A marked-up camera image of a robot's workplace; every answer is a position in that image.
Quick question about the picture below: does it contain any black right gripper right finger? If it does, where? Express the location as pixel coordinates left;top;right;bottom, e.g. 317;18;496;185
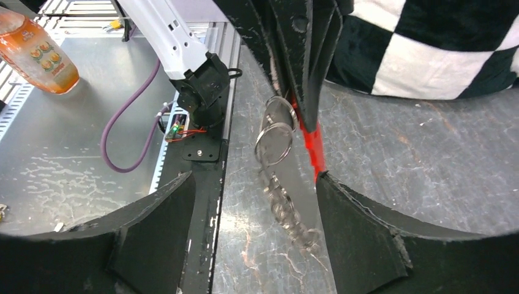
316;172;518;293

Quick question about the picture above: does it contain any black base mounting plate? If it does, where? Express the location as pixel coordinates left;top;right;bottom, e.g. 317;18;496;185
178;73;240;294

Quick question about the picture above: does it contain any orange drink bottle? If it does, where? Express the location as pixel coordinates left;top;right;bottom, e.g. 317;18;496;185
1;7;80;94

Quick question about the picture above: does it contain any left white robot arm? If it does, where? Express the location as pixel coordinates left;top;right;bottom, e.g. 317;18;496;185
120;1;354;133

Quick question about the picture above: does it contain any metal key holder red handle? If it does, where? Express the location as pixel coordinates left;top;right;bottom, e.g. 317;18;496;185
254;96;323;255

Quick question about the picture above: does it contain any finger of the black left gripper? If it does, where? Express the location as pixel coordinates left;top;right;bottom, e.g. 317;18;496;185
214;0;290;96
269;1;354;133

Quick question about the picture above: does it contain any checkered black white plush cloth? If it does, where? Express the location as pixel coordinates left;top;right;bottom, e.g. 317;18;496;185
326;1;518;100

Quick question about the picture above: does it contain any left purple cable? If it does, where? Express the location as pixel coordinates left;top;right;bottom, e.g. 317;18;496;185
99;58;175;174

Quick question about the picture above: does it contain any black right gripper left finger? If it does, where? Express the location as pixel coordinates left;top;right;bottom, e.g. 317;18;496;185
1;172;196;293

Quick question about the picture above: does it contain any slotted grey cable duct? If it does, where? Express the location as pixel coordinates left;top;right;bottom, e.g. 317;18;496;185
149;101;174;194

